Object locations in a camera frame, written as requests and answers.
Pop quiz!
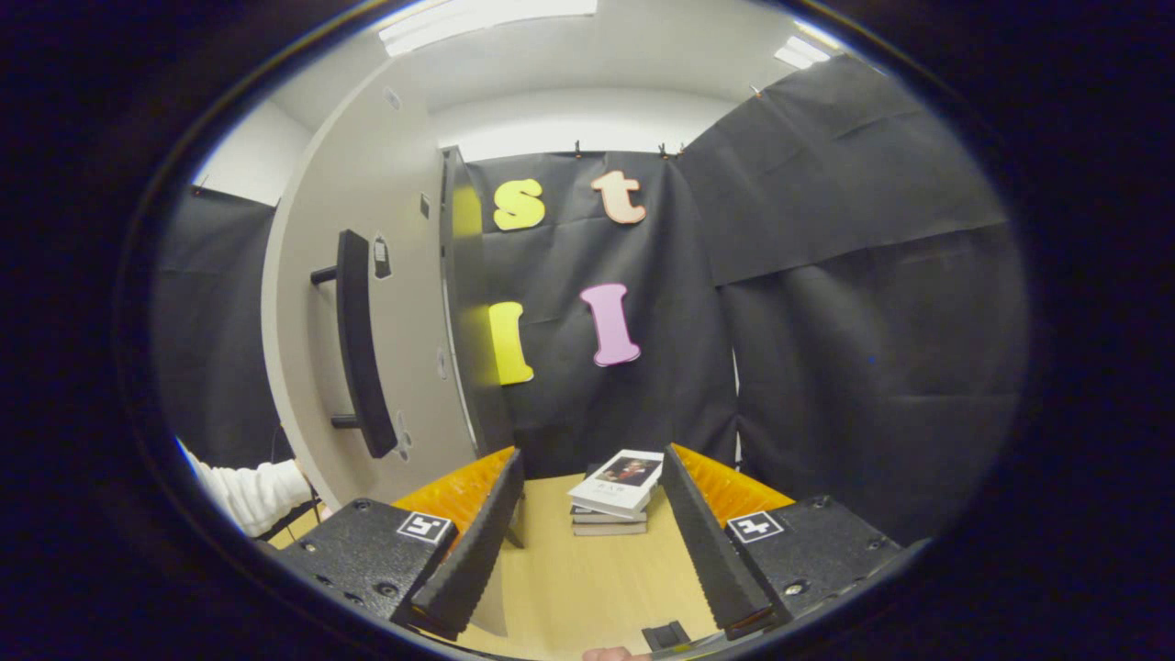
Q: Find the white book with photo cover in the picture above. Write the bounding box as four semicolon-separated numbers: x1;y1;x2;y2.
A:
567;449;665;520

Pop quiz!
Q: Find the long ceiling light panel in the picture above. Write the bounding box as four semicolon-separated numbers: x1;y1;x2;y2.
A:
378;0;599;57

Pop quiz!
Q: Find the beige cabinet door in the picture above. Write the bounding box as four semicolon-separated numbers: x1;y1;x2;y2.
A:
262;57;511;637

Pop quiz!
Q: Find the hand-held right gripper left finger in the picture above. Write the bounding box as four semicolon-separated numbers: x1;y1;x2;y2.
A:
275;447;527;641

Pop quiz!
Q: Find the small ceiling light panel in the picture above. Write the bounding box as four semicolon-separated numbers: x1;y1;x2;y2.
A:
774;35;833;71

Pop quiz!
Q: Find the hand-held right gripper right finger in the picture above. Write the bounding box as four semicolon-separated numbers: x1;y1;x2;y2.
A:
659;443;910;641

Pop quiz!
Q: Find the black backdrop cloth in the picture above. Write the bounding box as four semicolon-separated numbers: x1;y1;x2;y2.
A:
151;55;1029;547

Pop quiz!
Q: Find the black cabinet door handle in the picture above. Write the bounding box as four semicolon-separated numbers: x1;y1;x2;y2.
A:
310;230;399;460

